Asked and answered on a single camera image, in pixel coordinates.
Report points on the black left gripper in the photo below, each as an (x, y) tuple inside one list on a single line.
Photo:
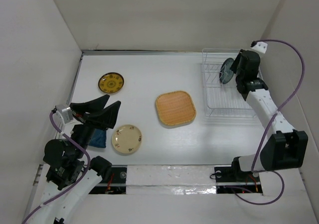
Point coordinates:
[(97, 115)]

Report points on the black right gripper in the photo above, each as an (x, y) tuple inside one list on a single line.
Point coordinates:
[(235, 64)]

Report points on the blue white patterned bowl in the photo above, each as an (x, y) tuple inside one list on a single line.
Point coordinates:
[(226, 74)]

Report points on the cream floral round plate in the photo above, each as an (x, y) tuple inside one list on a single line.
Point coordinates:
[(126, 139)]

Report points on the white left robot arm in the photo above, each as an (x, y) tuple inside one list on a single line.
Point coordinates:
[(72, 173)]

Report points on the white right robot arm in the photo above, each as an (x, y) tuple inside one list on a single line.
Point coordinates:
[(282, 146)]

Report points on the dark blue plate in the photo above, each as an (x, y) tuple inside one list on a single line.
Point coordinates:
[(98, 139)]

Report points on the yellow brown round plate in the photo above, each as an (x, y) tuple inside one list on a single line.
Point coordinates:
[(111, 83)]

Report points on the orange square woven tray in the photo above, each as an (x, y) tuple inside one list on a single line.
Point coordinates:
[(175, 108)]

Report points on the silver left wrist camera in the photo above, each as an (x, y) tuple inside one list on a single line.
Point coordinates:
[(64, 112)]

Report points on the white wire dish rack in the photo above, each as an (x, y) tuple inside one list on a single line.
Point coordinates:
[(221, 100)]

